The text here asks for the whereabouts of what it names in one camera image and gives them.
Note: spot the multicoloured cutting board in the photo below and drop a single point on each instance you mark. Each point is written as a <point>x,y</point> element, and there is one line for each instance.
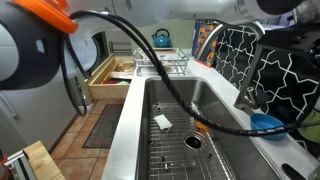
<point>205,36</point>

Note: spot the stainless steel sink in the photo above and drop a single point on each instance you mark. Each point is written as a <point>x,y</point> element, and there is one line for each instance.
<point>200,93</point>

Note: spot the blue bowl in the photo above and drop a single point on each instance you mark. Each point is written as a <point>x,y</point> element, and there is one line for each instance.
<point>266,125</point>

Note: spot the aluminium profile bar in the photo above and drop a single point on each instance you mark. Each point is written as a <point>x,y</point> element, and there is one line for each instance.
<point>18,166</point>

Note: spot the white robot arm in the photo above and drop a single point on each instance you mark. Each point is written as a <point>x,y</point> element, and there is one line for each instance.
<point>33,50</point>

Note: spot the small orange object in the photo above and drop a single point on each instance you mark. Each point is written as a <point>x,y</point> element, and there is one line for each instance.
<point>201,126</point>

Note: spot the sink drain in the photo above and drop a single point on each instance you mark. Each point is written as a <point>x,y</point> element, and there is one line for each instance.
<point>194,141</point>

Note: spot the teal kettle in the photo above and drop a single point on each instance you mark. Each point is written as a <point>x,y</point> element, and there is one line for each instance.
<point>162,40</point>

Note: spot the metal dish rack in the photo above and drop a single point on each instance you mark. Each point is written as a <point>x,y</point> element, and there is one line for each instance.
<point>166,61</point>

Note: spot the red cloth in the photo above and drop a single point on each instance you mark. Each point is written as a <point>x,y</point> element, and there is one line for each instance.
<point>110,81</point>

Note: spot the large green soap bottle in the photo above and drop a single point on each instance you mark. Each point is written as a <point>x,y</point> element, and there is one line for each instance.
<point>313,130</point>

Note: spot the metal kitchen faucet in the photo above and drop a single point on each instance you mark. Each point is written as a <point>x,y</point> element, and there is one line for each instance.
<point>248,96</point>

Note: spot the light wooden block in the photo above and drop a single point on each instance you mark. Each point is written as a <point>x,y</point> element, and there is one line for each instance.
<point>43,163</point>

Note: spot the open wooden drawer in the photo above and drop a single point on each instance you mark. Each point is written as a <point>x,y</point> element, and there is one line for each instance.
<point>100,90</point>

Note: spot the green sponge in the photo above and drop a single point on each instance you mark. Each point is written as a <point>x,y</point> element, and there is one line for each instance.
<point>124,82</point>

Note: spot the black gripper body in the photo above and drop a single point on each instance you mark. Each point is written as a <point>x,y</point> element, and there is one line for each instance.
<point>293,38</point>

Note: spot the dark floor rug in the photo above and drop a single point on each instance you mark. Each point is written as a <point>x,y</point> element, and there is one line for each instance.
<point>103,126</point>

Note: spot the white sponge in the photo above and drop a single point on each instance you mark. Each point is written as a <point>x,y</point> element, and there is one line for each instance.
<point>162,121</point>

